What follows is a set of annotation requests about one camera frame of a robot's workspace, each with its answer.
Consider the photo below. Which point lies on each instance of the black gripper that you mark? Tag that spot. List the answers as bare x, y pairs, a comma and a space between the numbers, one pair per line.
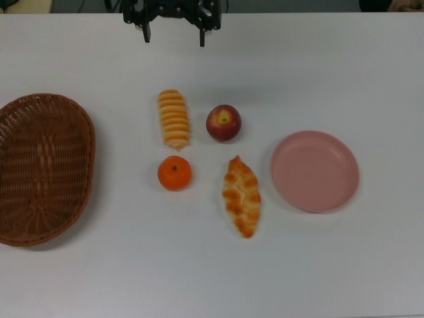
175, 8

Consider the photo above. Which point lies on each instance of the striped spiral bread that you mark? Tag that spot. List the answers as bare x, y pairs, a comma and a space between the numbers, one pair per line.
174, 122

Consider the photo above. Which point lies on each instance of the red apple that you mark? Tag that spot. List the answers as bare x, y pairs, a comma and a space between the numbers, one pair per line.
223, 127

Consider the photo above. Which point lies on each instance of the orange tangerine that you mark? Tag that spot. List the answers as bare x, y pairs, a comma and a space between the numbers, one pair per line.
174, 173

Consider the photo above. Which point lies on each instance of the braided leaf-shaped bread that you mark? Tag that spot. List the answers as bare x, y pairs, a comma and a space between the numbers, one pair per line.
242, 195

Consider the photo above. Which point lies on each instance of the brown woven basket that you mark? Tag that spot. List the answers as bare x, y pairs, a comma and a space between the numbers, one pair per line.
46, 165

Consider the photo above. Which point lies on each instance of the pink plate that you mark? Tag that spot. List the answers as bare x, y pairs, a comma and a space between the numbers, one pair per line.
314, 172

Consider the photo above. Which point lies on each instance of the person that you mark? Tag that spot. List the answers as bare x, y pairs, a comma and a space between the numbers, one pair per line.
374, 5

